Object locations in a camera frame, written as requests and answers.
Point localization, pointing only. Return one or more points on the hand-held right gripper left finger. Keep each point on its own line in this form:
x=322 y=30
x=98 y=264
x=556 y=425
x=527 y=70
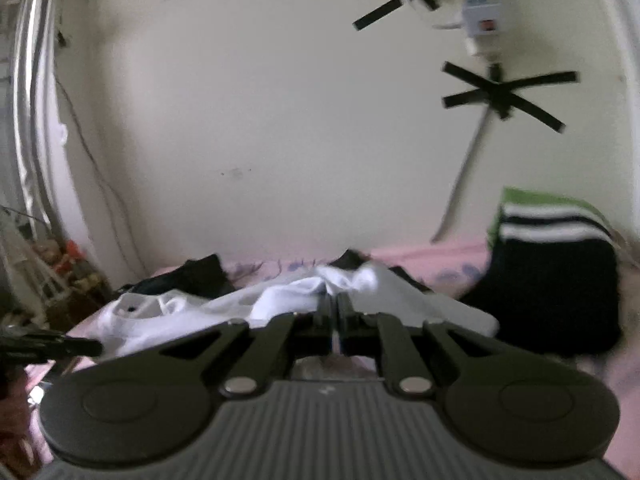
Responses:
x=326 y=311

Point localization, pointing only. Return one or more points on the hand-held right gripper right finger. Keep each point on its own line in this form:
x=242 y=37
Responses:
x=345 y=311

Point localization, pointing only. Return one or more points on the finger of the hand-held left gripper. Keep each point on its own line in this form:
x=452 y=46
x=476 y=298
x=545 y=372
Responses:
x=60 y=346

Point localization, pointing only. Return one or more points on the white garment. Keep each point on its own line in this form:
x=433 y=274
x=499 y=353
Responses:
x=280 y=300

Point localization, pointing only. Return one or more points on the colourful small clutter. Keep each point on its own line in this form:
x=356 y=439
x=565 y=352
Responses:
x=75 y=267

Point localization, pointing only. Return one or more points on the pink floral bedsheet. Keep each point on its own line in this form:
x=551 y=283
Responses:
x=440 y=260

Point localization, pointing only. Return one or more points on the black green striped garment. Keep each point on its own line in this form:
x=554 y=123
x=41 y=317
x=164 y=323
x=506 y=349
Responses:
x=545 y=290

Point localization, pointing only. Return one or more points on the chrome metal pole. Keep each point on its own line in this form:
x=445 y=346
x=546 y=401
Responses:
x=31 y=85

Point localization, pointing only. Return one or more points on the black tape cross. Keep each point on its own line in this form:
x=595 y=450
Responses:
x=502 y=95

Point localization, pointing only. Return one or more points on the black tape strip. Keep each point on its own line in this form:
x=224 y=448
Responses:
x=377 y=13

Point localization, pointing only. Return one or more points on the white power strip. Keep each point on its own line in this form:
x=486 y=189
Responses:
x=480 y=10

